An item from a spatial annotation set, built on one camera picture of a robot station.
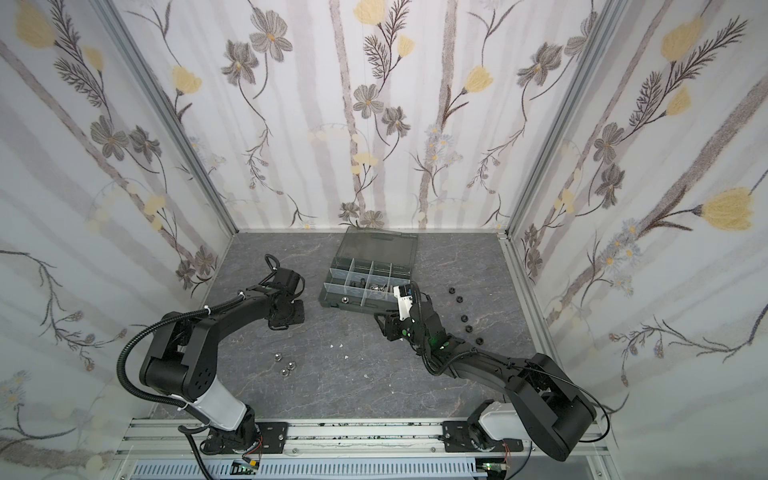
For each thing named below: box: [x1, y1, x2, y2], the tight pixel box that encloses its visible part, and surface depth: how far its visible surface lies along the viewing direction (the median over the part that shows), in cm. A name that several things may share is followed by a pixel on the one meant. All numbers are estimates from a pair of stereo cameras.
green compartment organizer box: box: [318, 226, 419, 313], surface depth 106 cm
